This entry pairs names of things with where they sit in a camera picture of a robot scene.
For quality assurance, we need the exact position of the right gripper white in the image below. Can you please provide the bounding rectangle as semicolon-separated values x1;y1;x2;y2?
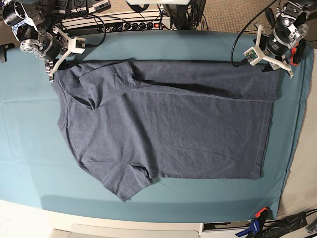
45;26;76;82

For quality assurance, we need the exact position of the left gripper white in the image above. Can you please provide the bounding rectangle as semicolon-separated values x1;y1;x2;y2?
254;23;294;79

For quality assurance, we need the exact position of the blue-grey heathered T-shirt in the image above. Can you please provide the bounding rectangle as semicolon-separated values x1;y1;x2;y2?
52;60;279;201

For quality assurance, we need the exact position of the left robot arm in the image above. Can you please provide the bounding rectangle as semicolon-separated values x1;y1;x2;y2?
244;0;317;78

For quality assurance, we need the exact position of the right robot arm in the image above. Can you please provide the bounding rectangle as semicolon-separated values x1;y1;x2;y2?
0;0;84;82

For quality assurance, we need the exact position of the orange black clamp top right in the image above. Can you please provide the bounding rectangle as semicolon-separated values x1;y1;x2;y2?
291;39;306;66

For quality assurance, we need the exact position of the teal table cloth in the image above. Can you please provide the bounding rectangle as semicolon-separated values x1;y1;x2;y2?
0;31;315;223

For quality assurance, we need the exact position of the blue orange clamp bottom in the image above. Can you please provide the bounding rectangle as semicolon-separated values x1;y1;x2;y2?
235;207;270;238

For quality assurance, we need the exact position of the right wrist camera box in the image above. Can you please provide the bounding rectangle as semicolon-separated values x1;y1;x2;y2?
70;37;86;54

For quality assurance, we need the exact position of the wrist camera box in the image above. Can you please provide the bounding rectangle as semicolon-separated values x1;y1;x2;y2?
70;37;86;54
243;46;264;66

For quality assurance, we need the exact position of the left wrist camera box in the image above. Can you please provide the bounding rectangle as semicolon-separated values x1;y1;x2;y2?
243;46;264;66

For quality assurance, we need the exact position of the black camera cable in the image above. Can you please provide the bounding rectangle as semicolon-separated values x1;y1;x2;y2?
230;0;279;67
42;12;107;49

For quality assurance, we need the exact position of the black bracket left edge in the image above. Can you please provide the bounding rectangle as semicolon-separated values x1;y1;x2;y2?
0;43;15;63

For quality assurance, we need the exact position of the white overhead camera mount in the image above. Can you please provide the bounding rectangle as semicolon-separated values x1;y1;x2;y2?
126;0;190;5

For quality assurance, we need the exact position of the black power strip red switch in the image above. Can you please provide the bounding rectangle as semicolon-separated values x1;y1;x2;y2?
123;20;171;31

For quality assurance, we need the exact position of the black cable bundle bottom right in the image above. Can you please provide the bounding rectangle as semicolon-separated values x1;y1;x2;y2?
260;209;317;238

